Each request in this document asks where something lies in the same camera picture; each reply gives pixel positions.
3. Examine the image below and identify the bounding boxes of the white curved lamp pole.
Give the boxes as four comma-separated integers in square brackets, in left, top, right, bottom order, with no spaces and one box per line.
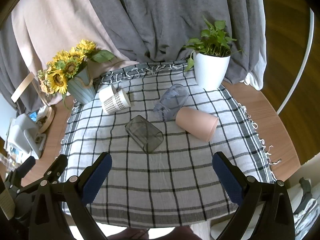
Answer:
[275,8,315,116]

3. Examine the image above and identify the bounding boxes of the beige pink curtain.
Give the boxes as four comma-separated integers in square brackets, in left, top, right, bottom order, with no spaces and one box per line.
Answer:
[11,0,135,90]

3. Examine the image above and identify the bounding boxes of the white grey desk device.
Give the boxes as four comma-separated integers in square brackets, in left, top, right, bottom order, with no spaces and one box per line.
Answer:
[6,113,47,160]

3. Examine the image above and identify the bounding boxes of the checked grey white tablecloth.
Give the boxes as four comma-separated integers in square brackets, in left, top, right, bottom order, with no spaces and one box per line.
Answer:
[60,62,276,228]

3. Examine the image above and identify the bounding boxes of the smoky grey square glass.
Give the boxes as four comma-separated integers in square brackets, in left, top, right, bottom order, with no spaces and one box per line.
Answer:
[125,115,163,154]

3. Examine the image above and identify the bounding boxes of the pink plastic cup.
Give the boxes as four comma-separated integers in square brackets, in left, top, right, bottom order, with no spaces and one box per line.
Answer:
[176,107,219,142]

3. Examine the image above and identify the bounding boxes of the clear blue plastic jar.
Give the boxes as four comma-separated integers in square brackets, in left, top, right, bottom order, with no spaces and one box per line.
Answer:
[153,84,189,121]

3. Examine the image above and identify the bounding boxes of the grey curtain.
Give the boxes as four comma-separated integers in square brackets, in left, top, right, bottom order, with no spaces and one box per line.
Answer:
[1,0,266,113]

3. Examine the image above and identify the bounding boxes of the round wooden stand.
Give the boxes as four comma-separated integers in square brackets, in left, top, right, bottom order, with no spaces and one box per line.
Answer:
[36,106,55,133]

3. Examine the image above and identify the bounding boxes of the white pot green plant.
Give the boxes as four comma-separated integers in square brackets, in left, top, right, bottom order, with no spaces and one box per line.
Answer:
[183,17,237,91]

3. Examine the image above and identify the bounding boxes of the sunflowers in blue vase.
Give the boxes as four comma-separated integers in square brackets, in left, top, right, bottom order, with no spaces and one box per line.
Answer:
[37,39,116,98]

